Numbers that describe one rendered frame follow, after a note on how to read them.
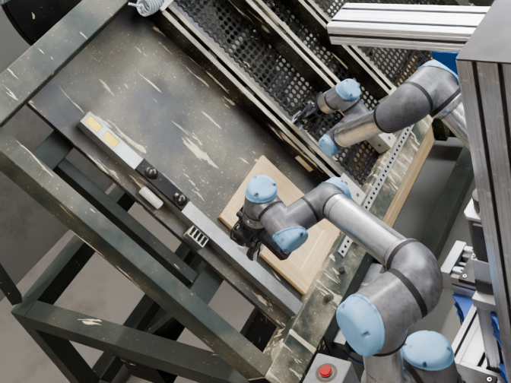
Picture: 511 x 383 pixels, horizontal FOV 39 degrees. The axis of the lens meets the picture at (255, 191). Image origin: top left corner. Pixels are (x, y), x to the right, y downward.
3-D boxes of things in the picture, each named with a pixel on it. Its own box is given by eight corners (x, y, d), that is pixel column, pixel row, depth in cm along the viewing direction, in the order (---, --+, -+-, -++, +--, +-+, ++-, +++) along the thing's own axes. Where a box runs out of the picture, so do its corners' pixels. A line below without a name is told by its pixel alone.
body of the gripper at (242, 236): (245, 221, 200) (248, 197, 189) (270, 237, 197) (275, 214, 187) (229, 240, 196) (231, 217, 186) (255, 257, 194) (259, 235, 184)
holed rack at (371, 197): (343, 257, 259) (344, 257, 259) (337, 251, 258) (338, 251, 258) (475, 7, 352) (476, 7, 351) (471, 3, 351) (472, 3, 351)
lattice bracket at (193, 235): (198, 249, 234) (203, 248, 231) (182, 235, 232) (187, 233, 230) (204, 241, 236) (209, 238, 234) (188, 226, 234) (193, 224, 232)
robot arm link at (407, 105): (414, 134, 199) (330, 164, 243) (437, 111, 203) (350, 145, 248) (388, 101, 197) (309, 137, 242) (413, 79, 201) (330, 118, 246)
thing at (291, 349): (272, 402, 238) (291, 400, 230) (245, 380, 236) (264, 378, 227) (468, 29, 362) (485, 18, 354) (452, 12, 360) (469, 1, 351)
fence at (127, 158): (290, 317, 245) (296, 314, 242) (75, 125, 223) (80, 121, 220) (296, 305, 248) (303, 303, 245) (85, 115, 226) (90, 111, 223)
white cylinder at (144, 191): (137, 193, 228) (156, 210, 230) (141, 191, 225) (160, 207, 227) (142, 187, 229) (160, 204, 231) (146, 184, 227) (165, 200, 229)
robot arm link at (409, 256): (464, 254, 139) (328, 163, 178) (420, 286, 136) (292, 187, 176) (474, 295, 145) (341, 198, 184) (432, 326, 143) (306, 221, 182)
